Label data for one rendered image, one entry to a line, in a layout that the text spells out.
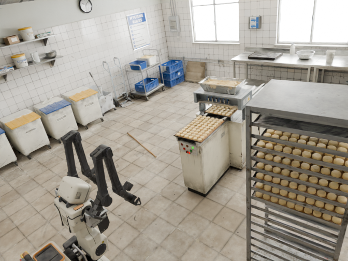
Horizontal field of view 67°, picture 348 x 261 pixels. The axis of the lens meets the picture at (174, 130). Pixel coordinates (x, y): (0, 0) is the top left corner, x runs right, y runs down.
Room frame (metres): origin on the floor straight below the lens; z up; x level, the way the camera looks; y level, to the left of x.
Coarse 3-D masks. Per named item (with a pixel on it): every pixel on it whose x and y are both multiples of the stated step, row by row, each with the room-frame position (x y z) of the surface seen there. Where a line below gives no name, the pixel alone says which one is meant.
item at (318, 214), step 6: (258, 192) 1.49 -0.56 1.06; (264, 198) 1.44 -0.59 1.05; (270, 198) 1.43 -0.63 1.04; (276, 198) 1.40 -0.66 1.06; (282, 204) 1.35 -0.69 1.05; (288, 204) 1.33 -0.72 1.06; (294, 204) 1.33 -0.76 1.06; (300, 210) 1.28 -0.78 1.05; (306, 210) 1.26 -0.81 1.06; (312, 210) 1.26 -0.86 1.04; (318, 216) 1.20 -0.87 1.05; (324, 216) 1.18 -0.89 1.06; (330, 216) 1.18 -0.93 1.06; (336, 222) 1.13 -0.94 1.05
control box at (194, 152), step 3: (180, 141) 2.77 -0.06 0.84; (183, 141) 2.76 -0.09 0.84; (180, 144) 2.76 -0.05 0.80; (183, 144) 2.73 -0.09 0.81; (186, 144) 2.69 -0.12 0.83; (189, 144) 2.67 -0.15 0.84; (192, 144) 2.66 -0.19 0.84; (180, 147) 2.77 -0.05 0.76; (183, 147) 2.73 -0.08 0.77; (186, 147) 2.70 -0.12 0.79; (189, 147) 2.67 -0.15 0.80; (195, 147) 2.61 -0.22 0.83; (183, 150) 2.74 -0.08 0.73; (186, 150) 2.70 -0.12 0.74; (189, 150) 2.68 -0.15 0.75; (192, 150) 2.64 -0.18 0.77; (195, 150) 2.61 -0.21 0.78; (192, 153) 2.65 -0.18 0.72; (195, 153) 2.62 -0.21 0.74
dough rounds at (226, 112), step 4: (212, 108) 3.41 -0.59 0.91; (216, 108) 3.37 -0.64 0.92; (220, 108) 3.35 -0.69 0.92; (232, 108) 3.32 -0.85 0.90; (212, 112) 3.28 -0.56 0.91; (216, 112) 3.24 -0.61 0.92; (220, 112) 3.22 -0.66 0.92; (224, 112) 3.21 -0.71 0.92; (228, 112) 3.18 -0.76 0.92; (232, 112) 3.20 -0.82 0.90; (228, 116) 3.11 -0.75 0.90
